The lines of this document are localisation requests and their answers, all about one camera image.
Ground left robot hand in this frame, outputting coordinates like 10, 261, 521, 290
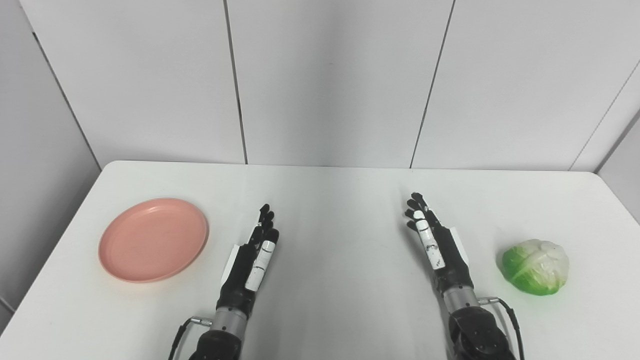
216, 203, 280, 314

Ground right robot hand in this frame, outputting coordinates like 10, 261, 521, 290
404, 192, 475, 297

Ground green white cabbage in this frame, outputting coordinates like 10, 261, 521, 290
496, 239, 571, 296

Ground pink round plate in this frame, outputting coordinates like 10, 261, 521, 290
98, 198, 210, 284

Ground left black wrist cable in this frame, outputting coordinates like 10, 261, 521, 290
167, 316, 213, 360

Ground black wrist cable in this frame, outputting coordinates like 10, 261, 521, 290
478, 297, 526, 360
167, 316, 213, 360

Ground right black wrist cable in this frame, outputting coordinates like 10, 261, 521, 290
478, 297, 526, 360

